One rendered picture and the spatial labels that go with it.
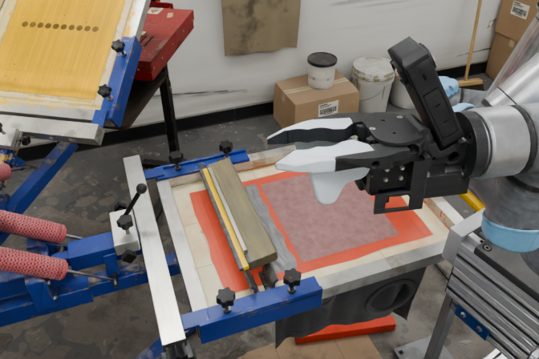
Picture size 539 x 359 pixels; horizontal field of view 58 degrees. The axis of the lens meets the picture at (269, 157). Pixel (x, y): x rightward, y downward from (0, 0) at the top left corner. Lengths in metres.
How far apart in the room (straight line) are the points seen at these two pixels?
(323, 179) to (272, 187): 1.07
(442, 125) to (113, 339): 2.08
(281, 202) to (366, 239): 0.28
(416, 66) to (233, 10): 2.77
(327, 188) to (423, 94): 0.13
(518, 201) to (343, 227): 0.86
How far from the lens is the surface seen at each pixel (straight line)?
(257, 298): 1.20
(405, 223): 1.48
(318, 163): 0.45
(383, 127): 0.51
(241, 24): 3.24
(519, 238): 0.66
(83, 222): 2.98
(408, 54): 0.47
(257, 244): 1.23
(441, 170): 0.55
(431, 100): 0.49
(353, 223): 1.44
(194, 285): 1.25
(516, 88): 0.72
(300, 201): 1.50
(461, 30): 4.28
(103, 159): 3.42
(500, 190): 0.63
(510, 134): 0.54
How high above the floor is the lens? 1.96
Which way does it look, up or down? 37 degrees down
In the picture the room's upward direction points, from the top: straight up
